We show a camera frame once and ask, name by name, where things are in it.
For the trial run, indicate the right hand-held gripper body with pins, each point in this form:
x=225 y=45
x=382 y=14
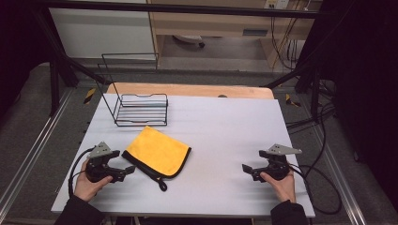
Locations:
x=278 y=165

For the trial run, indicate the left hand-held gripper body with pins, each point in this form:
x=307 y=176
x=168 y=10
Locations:
x=99 y=162

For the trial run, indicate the person's right hand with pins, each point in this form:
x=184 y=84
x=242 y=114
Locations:
x=284 y=189

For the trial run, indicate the person's left hand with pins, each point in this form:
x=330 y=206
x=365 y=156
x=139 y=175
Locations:
x=85 y=187

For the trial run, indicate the yellow cloth with black trim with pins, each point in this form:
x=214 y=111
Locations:
x=158 y=153

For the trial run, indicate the yellow black floor tape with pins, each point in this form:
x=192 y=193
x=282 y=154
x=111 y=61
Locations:
x=291 y=100
x=89 y=96

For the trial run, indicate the wooden board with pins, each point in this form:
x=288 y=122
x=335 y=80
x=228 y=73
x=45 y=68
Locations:
x=187 y=90

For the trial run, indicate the dark curtain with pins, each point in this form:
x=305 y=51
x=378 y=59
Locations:
x=18 y=50
x=363 y=78

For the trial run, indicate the white cabinet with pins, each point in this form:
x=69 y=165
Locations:
x=100 y=33

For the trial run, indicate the office chair base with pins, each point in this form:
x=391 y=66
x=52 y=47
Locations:
x=189 y=39

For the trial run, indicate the white power strip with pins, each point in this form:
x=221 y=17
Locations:
x=277 y=3

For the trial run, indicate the aluminium floor rail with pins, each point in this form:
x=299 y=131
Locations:
x=29 y=156
x=339 y=175

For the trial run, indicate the black metal frame strut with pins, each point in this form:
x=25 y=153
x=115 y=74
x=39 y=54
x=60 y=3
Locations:
x=67 y=62
x=300 y=73

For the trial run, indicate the black metal frame crossbar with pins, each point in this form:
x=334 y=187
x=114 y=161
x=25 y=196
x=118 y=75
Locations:
x=187 y=7

